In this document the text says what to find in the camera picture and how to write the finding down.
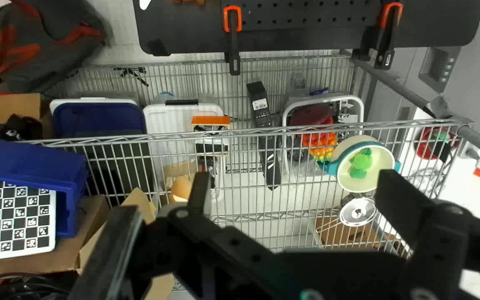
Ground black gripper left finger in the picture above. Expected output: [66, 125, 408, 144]
[66, 205, 148, 300]

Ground small cardboard box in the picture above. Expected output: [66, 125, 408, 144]
[0, 92, 50, 139]

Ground flat brown cardboard box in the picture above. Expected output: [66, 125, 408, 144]
[0, 187, 176, 300]

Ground white plastic bin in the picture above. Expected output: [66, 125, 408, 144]
[141, 99, 226, 169]

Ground brown woven mat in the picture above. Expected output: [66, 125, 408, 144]
[313, 215, 413, 259]

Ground blue plastic bin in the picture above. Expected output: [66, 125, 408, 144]
[48, 97, 155, 194]

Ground black remote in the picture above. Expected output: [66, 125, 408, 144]
[261, 139, 283, 192]

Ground red bowl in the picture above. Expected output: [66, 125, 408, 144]
[413, 125, 461, 164]

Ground white device orange top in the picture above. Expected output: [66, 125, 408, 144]
[190, 114, 233, 174]

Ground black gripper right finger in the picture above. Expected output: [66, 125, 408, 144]
[375, 169, 466, 300]

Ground grey backpack red straps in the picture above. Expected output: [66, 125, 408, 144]
[0, 0, 111, 94]

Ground cream bowl teal rim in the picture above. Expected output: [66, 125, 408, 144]
[328, 134, 403, 195]

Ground metal wire rack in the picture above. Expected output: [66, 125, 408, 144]
[16, 52, 480, 264]

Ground checkerboard calibration board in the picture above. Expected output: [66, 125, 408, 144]
[0, 179, 58, 264]

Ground rainbow stacking toy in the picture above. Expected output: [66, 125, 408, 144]
[300, 130, 340, 169]

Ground black perforated table board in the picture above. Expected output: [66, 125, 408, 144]
[131, 0, 480, 57]

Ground white plastic basket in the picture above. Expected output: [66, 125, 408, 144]
[280, 94, 366, 169]

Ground green toy object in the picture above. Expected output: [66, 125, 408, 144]
[346, 147, 378, 180]

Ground orange black clamp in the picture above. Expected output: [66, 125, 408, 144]
[221, 5, 246, 77]
[368, 0, 406, 72]

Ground blue box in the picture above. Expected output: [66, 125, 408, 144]
[0, 137, 90, 240]

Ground metal cup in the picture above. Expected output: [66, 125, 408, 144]
[336, 197, 383, 229]

